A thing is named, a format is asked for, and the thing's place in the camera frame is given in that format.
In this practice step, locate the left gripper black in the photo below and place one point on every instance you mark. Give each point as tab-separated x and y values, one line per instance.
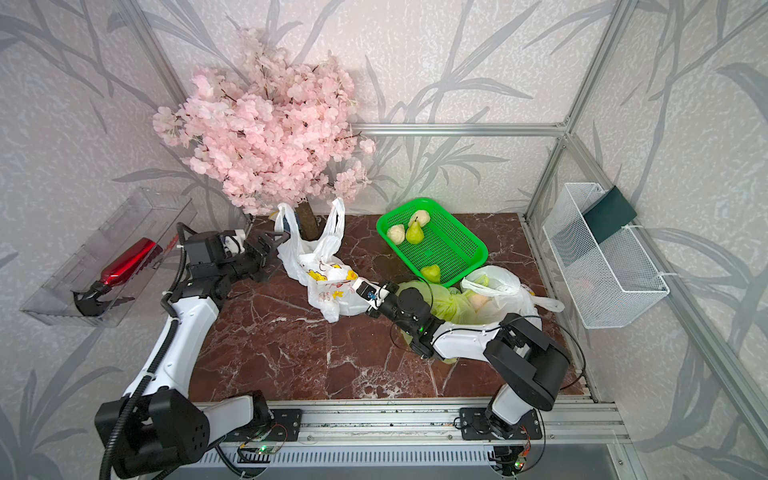
258	255

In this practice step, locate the green plastic basket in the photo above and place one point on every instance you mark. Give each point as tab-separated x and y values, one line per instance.
447	242

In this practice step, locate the brown bouquet trunk base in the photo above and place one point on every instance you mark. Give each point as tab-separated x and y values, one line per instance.
308	224

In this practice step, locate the clear wall tray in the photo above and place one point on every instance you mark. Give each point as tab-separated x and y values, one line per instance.
146	213

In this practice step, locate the pink cherry blossom bouquet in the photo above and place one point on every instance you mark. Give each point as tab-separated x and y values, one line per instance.
280	133

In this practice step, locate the green pear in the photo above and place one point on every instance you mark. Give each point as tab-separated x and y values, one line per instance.
431	273
414	234

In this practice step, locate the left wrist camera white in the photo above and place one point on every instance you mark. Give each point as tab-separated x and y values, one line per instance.
233	241

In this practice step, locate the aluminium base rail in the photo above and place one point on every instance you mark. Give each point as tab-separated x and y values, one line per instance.
430	421

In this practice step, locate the white printed plastic bag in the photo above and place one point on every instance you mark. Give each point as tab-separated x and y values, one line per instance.
493	292

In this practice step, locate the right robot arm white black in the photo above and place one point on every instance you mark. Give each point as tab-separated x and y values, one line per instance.
532	365

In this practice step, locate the white pear left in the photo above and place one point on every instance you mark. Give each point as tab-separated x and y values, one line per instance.
396	234

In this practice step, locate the green pear front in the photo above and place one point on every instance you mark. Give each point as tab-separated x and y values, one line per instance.
431	273

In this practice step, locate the green avocado plastic bag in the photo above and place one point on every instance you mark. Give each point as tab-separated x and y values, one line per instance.
438	303

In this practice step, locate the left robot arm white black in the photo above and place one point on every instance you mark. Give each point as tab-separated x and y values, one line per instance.
154	428

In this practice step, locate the red spray bottle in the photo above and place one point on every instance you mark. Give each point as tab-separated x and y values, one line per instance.
93	302

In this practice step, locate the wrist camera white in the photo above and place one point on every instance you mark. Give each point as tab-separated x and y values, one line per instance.
233	241
372	294

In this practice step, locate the white wire mesh basket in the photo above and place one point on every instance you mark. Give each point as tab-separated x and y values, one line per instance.
611	282

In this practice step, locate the dark green card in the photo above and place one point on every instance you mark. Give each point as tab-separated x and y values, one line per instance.
609	214

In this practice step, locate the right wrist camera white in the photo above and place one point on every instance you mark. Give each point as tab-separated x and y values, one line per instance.
372	294

